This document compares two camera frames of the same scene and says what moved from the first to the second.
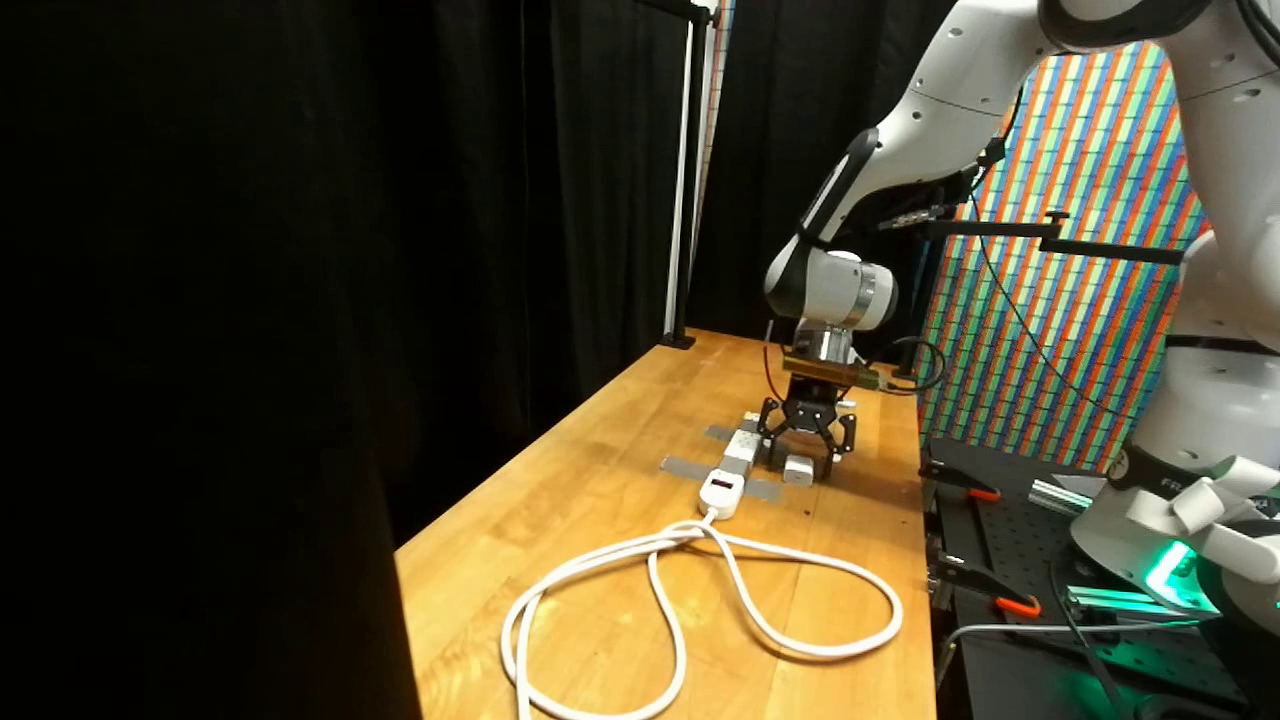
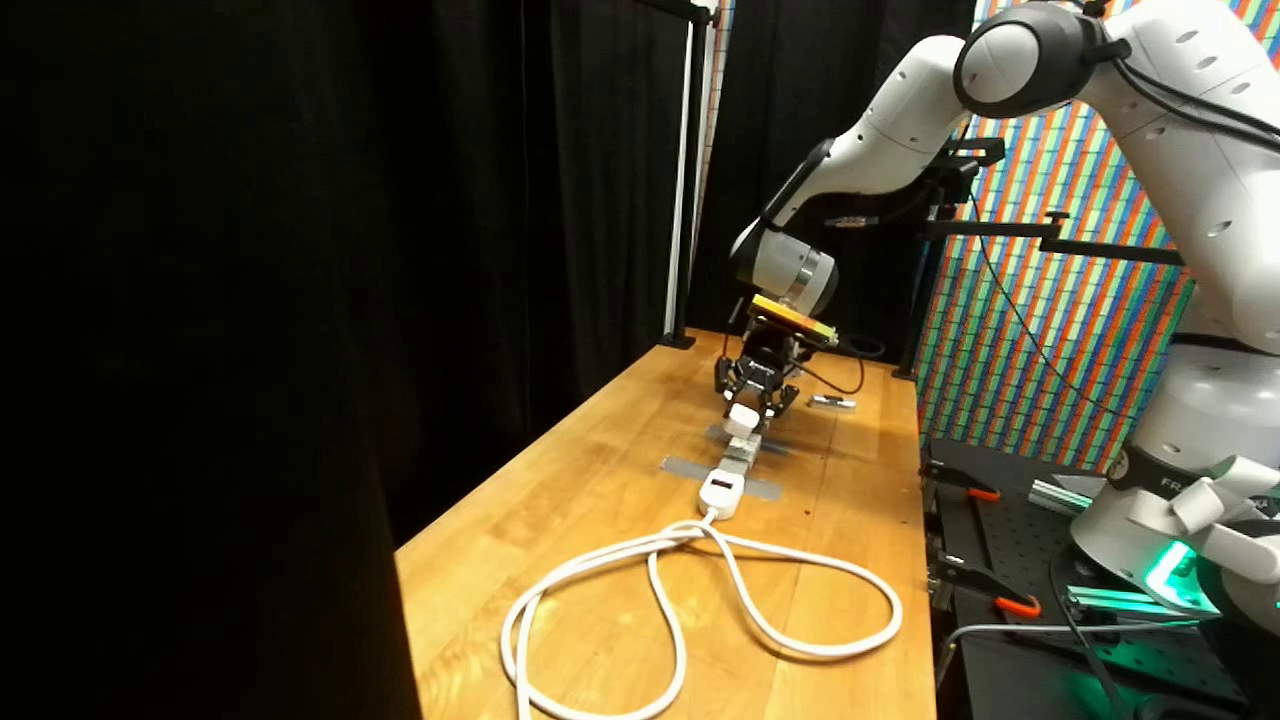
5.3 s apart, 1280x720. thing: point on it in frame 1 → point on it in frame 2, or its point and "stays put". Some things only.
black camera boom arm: x=1054 y=237 stays put
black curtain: x=277 y=275 stays put
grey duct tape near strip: x=698 y=469 stays put
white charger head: x=799 y=469 → x=743 y=418
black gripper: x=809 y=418 → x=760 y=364
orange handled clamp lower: x=951 y=571 stays put
